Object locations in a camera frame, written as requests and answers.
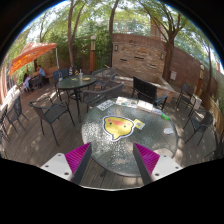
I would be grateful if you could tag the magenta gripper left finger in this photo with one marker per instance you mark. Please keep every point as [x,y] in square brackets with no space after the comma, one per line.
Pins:
[78,159]

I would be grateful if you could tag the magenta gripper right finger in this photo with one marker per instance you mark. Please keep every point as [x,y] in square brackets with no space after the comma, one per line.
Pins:
[146,160]

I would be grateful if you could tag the yellow chick mouse pad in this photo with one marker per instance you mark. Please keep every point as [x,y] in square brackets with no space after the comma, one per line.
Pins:
[118,127]

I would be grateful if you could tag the round glass patio table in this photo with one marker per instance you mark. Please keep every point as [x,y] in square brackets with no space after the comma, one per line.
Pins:
[117,156]

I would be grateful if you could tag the white paper piece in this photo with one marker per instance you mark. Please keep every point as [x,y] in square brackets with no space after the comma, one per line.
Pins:
[168,130]

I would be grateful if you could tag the yellow small card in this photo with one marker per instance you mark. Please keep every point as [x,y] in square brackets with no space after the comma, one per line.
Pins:
[139,124]

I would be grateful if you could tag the green small object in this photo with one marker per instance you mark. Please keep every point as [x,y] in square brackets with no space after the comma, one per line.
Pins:
[165,117]

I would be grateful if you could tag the white booklet stack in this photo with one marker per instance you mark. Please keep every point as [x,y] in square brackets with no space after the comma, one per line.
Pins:
[145,106]

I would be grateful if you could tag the dark wicker chair left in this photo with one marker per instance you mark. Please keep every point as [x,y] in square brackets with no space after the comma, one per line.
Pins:
[50,113]

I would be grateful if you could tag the dark chair behind table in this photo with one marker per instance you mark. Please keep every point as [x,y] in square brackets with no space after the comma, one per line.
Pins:
[112,89]

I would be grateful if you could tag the dark chair right near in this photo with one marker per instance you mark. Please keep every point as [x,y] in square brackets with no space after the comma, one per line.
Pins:
[200,126]

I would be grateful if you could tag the black bench chair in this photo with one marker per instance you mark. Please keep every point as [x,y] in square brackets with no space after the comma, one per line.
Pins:
[148,92]

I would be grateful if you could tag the dark round background table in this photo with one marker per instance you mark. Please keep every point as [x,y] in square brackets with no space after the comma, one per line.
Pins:
[75,83]

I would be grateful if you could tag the dark chair far left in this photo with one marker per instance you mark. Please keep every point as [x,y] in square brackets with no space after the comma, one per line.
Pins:
[15,112]

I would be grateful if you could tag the dark chair far right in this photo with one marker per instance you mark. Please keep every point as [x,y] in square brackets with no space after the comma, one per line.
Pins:
[186,95]

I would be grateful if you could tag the seated person blue shirt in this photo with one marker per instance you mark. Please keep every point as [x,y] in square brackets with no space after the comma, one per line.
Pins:
[41,71]

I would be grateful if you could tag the orange patio umbrella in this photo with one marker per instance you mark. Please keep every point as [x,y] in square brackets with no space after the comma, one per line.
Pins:
[30,52]

